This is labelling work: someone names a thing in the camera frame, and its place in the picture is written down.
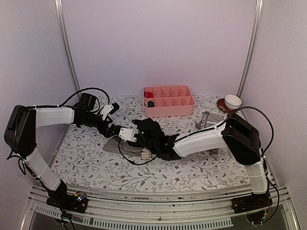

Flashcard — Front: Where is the grey underwear cream waistband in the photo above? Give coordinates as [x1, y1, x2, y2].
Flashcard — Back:
[103, 137, 152, 159]

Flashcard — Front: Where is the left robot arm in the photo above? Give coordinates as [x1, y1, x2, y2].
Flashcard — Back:
[4, 93, 119, 208]

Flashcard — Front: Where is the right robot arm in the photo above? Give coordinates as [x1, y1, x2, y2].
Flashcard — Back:
[123, 114, 268, 209]

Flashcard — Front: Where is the dark rolled cloth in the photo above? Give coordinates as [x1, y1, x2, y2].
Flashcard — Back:
[147, 101, 155, 108]

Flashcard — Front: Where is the pink divided organizer box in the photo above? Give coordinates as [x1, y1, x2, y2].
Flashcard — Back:
[143, 85, 195, 118]

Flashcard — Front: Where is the red rolled cloth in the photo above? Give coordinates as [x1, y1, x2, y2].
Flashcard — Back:
[144, 91, 154, 99]

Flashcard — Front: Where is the floral table cloth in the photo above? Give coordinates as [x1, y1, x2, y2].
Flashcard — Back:
[52, 95, 250, 193]

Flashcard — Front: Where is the grey boxer briefs lettered band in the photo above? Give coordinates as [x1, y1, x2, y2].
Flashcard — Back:
[195, 111, 229, 159]

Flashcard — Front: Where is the red patterned saucer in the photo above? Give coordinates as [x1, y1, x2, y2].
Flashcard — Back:
[217, 98, 235, 113]

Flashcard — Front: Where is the white small bowl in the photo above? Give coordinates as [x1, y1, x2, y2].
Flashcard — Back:
[224, 94, 242, 110]

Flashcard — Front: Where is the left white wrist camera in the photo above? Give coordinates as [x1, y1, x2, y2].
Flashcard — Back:
[99, 103, 119, 120]

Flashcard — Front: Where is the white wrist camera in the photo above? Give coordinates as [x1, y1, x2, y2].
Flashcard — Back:
[99, 103, 119, 120]
[118, 127, 139, 142]

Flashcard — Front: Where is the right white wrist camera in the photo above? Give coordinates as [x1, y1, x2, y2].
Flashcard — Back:
[118, 127, 139, 142]

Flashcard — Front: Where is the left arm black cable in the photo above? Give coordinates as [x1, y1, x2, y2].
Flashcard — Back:
[6, 87, 111, 175]

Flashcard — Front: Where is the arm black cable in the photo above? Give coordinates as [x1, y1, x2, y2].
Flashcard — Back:
[118, 106, 274, 166]
[6, 87, 111, 175]

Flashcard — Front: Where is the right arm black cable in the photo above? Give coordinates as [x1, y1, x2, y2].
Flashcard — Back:
[118, 106, 274, 166]

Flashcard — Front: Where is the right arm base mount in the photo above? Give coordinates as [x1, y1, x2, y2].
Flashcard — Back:
[231, 189, 273, 214]

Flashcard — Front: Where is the left aluminium frame post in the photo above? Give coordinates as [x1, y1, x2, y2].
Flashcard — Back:
[54, 0, 81, 92]

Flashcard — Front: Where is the aluminium frame post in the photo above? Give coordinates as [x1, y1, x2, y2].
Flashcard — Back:
[236, 0, 263, 98]
[54, 0, 81, 92]

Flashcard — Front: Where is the right aluminium frame post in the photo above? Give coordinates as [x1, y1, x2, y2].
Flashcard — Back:
[236, 0, 263, 98]

